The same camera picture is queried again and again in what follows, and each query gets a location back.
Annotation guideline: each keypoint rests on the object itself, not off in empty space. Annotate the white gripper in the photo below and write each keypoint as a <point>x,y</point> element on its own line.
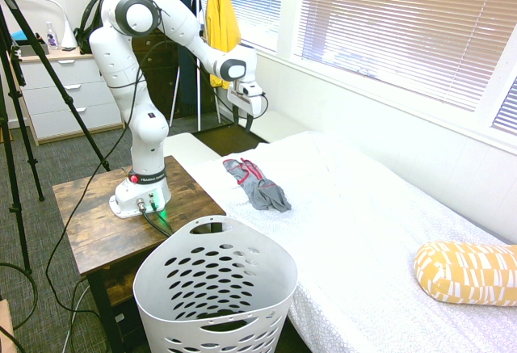
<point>252,100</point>

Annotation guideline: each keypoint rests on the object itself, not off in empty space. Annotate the white coat rack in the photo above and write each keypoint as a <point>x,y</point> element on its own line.
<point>198,86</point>

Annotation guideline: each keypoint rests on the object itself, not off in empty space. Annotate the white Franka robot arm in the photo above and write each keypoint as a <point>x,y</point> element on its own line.
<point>133,127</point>

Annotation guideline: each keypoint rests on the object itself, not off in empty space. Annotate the yellow white patterned pillow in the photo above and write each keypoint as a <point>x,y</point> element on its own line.
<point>468,274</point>

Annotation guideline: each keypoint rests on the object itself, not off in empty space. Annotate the clear plastic bottle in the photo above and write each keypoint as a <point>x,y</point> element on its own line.
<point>52,38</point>

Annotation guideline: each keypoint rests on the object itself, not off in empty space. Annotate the rustic wooden side table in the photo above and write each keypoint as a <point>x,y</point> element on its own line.
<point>97,223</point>

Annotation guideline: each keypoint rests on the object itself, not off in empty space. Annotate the dark wooden dresser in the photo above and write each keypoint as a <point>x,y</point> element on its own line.
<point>155,74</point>

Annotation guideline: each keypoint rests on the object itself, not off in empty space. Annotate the narrow white window blinds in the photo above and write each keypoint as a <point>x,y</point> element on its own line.
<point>258,1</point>

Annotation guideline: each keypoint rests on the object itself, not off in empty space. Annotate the white perforated laundry basket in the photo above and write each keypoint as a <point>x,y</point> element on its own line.
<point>226,320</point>

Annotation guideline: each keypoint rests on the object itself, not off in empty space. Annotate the grey box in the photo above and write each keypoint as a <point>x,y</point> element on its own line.
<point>30,50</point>

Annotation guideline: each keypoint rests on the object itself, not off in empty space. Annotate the dark navy hanging garment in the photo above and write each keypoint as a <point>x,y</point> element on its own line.
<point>186,66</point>

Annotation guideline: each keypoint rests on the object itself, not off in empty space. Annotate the grey shirt with red trim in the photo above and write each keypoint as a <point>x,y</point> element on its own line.
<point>264,195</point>

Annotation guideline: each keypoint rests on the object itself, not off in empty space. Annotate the wide white window blinds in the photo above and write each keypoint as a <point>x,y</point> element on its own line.
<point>404,26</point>

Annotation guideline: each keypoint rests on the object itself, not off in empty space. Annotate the white desk lamp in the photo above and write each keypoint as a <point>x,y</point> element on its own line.
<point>68,36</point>

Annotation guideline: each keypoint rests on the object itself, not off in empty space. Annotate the white bed base platform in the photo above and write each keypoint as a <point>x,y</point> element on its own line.
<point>186,147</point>

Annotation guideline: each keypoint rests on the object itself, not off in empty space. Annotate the yellow jacket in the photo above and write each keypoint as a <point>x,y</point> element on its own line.
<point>220,22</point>

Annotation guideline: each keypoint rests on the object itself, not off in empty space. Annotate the black backpack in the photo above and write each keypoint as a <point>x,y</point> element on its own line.
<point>87,30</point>

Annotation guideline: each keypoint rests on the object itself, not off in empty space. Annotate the white drawer dresser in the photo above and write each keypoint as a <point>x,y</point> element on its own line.
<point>60,94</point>

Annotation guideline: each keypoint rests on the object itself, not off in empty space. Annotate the black camera tripod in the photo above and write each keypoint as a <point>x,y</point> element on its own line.
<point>16,98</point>

